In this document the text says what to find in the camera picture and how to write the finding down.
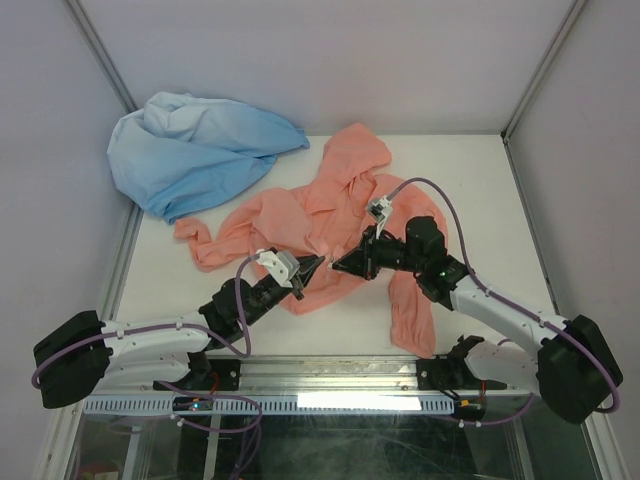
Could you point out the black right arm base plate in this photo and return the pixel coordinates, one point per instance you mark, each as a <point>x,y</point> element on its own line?
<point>450,375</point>

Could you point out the aluminium front rail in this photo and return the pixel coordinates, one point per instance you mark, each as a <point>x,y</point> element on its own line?
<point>280,375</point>

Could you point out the aluminium corner post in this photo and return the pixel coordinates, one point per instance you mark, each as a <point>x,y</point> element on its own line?
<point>544,66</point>
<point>95,44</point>

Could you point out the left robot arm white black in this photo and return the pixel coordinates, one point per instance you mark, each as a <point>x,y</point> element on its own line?
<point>87,354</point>

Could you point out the right wrist camera white silver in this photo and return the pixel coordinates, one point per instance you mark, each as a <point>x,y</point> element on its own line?
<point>380,209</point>

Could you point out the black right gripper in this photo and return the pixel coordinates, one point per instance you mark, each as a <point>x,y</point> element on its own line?
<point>366,249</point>

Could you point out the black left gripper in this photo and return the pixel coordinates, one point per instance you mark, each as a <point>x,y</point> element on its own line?
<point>307,266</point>

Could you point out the left aluminium corner post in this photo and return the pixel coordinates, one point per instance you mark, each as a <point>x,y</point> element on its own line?
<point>95,44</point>

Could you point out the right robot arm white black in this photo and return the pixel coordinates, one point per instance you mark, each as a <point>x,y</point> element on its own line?
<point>566,363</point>

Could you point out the wrist camera white silver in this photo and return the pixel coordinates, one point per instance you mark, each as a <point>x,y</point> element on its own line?
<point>380,209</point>
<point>282,266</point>

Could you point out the right aluminium corner post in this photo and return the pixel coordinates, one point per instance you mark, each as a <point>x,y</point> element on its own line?
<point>544,66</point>

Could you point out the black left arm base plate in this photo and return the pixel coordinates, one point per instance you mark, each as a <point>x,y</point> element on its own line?
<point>206,374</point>

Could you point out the grey slotted cable duct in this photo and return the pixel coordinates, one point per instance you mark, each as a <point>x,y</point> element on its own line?
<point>309,403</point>

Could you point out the left wrist camera white silver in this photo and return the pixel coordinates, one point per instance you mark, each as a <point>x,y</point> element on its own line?
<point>282,266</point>

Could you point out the salmon pink hooded jacket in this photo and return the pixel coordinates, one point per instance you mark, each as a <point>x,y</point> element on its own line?
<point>327,218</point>

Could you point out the light blue cloth garment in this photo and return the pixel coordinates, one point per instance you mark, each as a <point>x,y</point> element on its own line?
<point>180,154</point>

